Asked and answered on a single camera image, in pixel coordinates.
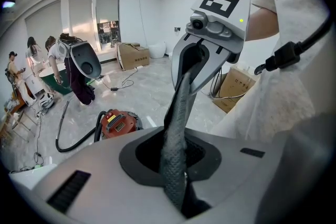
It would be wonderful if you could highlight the black cable with power adapter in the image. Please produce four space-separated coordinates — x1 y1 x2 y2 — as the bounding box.
101 67 139 92

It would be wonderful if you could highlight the thick black cable with connector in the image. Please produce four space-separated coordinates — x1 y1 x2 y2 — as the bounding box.
254 14 334 76

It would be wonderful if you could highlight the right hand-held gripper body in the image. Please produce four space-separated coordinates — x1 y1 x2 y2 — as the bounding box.
185 0 251 64

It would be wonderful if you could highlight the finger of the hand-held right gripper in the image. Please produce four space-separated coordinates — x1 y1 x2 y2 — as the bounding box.
172 34 200 92
189 39 229 95

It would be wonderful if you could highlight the open brown cardboard box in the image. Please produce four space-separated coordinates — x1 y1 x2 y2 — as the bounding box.
116 41 151 71

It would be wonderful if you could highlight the large brown cardboard box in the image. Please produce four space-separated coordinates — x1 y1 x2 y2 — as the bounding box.
212 66 257 114

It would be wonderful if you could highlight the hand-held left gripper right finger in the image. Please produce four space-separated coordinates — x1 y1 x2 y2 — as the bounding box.
186 112 333 224

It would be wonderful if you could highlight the red vacuum cleaner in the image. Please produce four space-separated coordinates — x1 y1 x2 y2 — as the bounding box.
98 109 144 141

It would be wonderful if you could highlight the dark green bathtub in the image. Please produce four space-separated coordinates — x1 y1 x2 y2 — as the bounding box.
38 62 73 95

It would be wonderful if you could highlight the black vacuum hose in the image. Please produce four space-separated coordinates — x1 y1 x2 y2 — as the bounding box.
55 100 108 153

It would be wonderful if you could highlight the white roller blind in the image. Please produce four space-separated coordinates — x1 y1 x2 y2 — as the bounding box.
68 0 94 52
96 0 120 22

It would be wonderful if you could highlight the person's right forearm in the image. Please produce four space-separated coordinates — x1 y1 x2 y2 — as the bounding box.
244 3 279 42

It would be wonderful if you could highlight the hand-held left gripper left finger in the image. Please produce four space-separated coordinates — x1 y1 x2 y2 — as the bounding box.
34 125 182 224

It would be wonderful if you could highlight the white toilet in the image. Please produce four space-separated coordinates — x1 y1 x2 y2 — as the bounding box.
148 41 167 60

